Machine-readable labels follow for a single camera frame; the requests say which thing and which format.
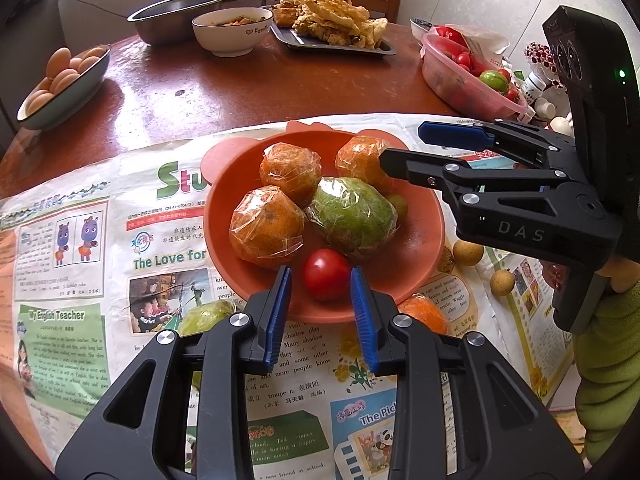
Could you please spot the small brown longan fruit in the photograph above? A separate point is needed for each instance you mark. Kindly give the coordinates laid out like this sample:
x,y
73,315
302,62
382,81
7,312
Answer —
x,y
467,253
502,283
400,205

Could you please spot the white ceramic bowl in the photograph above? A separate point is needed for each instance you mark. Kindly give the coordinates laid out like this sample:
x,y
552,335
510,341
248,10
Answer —
x,y
232,32

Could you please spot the pink basin with tomatoes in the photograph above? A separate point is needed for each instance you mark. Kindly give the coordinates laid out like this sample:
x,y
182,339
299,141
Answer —
x,y
453,73

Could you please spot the red cherry tomato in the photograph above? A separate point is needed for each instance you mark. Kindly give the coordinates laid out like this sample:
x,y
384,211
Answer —
x,y
326,275

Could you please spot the bowl of eggs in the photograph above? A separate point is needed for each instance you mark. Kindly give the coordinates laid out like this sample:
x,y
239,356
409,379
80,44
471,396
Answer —
x,y
70,81

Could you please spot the tray of fried food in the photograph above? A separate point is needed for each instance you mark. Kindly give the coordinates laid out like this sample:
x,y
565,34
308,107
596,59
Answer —
x,y
336,25

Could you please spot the white medicine bottle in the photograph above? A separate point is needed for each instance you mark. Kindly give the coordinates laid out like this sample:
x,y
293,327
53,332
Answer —
x,y
533,87

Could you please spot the green sleeve forearm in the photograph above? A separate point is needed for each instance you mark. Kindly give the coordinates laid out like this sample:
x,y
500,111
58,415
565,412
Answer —
x,y
607,360

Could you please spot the right hand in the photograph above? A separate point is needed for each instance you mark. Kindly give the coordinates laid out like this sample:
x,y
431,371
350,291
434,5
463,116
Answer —
x,y
623,273

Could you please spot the small green citrus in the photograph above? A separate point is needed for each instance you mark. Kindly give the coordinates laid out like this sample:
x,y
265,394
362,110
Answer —
x,y
202,318

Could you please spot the Student English newspaper sheet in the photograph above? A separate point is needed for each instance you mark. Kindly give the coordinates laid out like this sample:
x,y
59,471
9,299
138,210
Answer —
x,y
521,323

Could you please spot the peeled orange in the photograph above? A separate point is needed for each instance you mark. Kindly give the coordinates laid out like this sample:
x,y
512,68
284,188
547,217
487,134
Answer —
x,y
360,158
422,309
296,171
267,227

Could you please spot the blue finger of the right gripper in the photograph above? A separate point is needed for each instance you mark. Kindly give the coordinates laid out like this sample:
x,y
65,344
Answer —
x,y
480,137
450,172

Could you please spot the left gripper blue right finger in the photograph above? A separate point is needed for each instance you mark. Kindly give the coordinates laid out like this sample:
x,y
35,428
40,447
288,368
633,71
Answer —
x,y
502,430

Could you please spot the large green citrus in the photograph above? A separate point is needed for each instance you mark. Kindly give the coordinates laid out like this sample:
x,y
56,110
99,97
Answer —
x,y
352,217

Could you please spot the orange plastic plate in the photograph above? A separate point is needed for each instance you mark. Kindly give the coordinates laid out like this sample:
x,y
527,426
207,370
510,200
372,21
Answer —
x,y
398,268

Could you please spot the stainless steel bowl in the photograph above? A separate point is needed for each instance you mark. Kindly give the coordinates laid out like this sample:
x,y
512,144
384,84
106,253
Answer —
x,y
169,21

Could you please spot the white plastic bag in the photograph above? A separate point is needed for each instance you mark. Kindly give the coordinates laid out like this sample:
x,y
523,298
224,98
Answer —
x,y
489,45

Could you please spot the left newspaper sheet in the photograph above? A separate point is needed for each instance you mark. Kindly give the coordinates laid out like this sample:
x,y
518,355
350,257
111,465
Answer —
x,y
155,325

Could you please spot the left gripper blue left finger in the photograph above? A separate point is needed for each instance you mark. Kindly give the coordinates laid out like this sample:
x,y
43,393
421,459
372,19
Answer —
x,y
178,410

